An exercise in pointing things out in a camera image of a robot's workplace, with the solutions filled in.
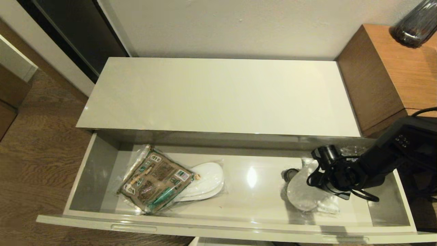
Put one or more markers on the silver and black robot base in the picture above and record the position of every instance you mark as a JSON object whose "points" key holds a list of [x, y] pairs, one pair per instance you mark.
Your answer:
{"points": [[232, 242]]}

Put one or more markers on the white door frame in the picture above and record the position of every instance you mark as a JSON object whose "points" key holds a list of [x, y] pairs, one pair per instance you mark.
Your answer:
{"points": [[51, 58]]}

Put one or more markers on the white slippers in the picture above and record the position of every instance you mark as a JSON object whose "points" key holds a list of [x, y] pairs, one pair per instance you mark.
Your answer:
{"points": [[302, 191], [208, 177]]}

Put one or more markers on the black tape roll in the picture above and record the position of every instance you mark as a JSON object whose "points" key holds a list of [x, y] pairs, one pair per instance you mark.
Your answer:
{"points": [[290, 172]]}

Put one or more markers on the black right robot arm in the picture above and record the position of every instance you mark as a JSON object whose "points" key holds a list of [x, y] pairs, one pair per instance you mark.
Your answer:
{"points": [[396, 153]]}

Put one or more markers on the dark door panel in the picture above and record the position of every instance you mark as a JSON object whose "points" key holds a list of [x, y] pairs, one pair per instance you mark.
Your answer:
{"points": [[82, 30]]}

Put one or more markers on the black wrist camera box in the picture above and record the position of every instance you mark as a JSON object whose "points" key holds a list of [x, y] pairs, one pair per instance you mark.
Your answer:
{"points": [[314, 178]]}

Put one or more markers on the brown wooden side cabinet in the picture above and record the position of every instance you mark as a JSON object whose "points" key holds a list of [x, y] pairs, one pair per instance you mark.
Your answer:
{"points": [[382, 68]]}

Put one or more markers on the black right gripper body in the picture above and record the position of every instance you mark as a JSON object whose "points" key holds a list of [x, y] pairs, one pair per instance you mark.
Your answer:
{"points": [[336, 174]]}

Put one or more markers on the dark glass vase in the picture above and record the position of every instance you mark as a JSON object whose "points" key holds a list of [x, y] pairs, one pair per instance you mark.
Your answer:
{"points": [[414, 25]]}

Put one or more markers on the brown and white furniture piece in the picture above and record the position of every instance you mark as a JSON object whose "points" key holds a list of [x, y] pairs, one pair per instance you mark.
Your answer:
{"points": [[10, 89]]}

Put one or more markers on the brown grain package green print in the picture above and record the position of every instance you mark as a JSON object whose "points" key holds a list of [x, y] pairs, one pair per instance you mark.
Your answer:
{"points": [[157, 181]]}

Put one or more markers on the glossy white drawer cabinet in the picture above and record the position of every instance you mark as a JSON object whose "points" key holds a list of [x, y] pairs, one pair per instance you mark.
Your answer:
{"points": [[222, 95]]}

